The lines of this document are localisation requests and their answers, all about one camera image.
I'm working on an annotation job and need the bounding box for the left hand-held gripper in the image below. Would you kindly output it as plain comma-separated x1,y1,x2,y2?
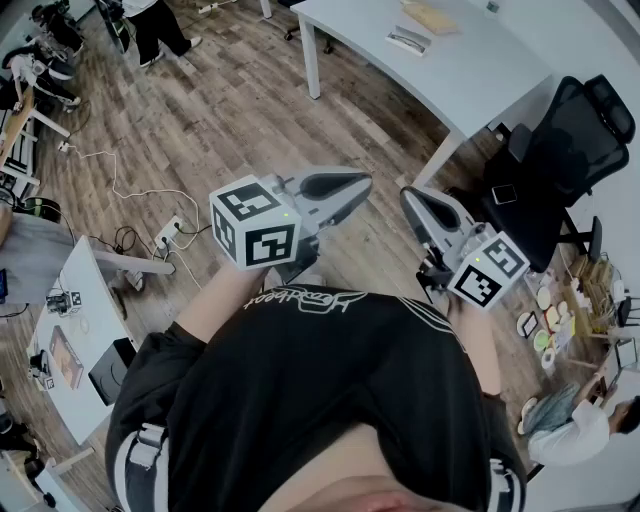
208,169,374,287

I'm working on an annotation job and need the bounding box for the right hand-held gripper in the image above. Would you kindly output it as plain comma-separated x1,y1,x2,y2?
399,186,532,312

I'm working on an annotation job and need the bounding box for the white glasses case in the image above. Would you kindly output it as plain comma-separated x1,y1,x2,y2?
384,24,433,58

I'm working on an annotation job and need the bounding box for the person's left forearm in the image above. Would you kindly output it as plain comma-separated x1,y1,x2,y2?
177,262,281,345

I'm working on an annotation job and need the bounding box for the person's right forearm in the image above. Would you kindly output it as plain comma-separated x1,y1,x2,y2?
447,299,502,397

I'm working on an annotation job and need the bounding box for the black mesh office chair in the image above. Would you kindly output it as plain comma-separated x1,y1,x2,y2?
448,73,631,275

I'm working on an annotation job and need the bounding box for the pile of colourful plates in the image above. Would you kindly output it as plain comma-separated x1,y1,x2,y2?
516,283,577,372

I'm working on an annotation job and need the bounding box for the stack of wooden boards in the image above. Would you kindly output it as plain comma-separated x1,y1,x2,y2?
569,253,617,337

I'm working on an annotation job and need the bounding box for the white floor power strip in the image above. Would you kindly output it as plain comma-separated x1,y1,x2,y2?
153,215,186,252

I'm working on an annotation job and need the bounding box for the person's black printed shirt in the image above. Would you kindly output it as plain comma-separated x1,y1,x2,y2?
104,284,530,512

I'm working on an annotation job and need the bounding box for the person's chin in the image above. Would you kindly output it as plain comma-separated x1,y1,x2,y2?
264,424,501,512

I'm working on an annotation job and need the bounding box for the small white side table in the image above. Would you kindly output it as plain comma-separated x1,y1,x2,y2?
27,234,177,447

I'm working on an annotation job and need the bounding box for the black square box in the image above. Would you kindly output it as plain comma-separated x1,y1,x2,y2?
87,337,139,407

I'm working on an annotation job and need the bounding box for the spare gripper device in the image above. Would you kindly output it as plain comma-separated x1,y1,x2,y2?
28,349,57,392
46,289,84,318

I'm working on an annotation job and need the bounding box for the black green headset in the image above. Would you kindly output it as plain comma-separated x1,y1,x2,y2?
21,195,62,222

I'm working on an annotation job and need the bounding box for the brown flat box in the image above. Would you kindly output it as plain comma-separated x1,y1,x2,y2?
48,324,84,392

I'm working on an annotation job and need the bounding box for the wooden-top desk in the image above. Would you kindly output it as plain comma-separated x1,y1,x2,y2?
0,87,72,169

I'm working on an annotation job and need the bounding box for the black cable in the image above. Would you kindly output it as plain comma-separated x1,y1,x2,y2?
89,223,214,262

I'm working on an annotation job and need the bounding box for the white cable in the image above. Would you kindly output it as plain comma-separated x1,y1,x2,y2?
59,143,204,291

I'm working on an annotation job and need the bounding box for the grey shoulder strap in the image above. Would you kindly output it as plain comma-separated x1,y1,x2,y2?
487,457,525,512
124,422,169,474

